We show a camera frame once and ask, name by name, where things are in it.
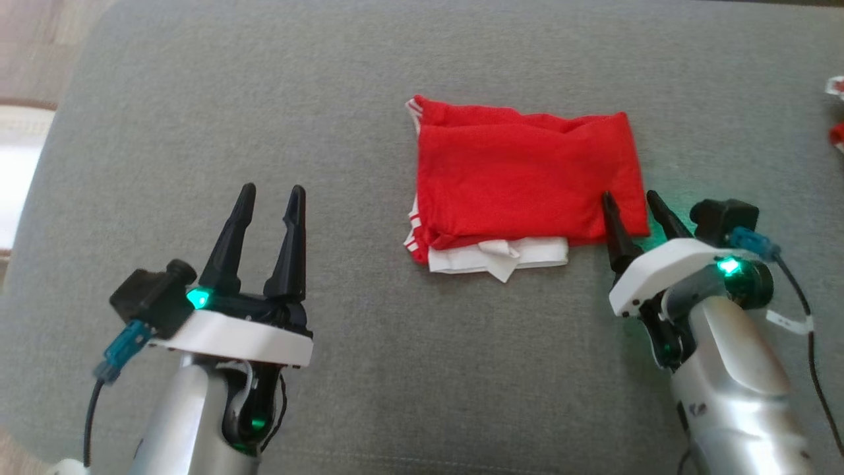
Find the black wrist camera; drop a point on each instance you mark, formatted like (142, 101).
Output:
(722, 221)
(148, 300)

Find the red shorts white stripe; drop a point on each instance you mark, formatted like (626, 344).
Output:
(837, 132)

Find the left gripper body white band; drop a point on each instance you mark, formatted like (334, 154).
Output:
(244, 336)

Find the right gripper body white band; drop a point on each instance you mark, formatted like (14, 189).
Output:
(659, 267)

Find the grey and yellow sofa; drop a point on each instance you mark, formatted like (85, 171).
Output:
(461, 382)

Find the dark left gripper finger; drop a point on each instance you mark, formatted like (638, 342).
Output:
(289, 264)
(227, 257)

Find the red Bulls jersey shirt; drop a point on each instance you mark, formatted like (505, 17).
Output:
(514, 178)

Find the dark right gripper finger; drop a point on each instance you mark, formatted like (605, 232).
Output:
(667, 221)
(620, 244)

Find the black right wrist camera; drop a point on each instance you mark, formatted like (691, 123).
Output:
(722, 221)

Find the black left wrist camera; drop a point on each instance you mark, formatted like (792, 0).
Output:
(148, 300)

